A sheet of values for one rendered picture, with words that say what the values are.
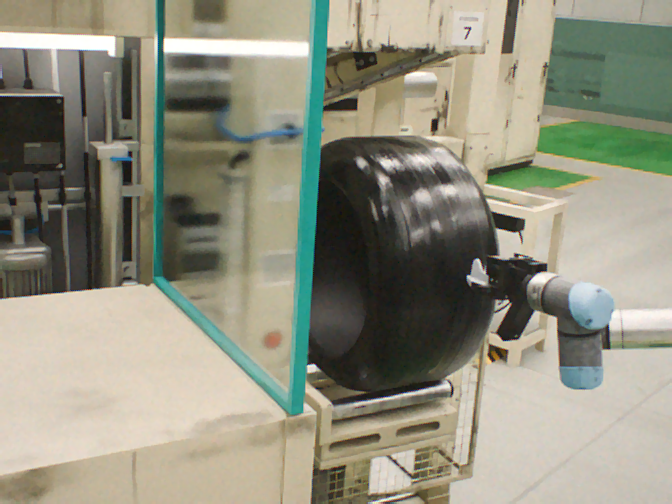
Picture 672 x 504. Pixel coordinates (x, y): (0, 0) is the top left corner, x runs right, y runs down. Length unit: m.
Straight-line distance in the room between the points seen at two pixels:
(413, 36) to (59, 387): 1.33
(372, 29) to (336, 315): 0.71
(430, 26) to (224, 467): 1.40
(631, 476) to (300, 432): 2.82
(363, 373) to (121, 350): 0.75
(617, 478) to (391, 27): 2.24
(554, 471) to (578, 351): 2.18
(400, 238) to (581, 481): 2.12
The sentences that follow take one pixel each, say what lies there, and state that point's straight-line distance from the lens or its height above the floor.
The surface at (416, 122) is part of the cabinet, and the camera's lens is 6.90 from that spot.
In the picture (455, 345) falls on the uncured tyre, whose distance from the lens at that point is 1.99.
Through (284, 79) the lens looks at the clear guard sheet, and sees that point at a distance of 1.14.
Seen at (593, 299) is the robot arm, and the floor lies 1.31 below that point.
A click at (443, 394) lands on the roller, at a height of 0.90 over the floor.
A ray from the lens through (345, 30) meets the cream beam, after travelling 2.18.
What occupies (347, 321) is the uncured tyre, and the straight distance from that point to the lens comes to 2.35.
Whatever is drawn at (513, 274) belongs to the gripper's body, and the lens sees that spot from 1.79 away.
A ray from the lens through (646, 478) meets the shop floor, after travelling 3.94.
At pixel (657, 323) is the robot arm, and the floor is 1.23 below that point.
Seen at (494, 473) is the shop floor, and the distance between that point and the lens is 3.74.
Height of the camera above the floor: 1.81
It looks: 17 degrees down
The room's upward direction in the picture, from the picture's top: 4 degrees clockwise
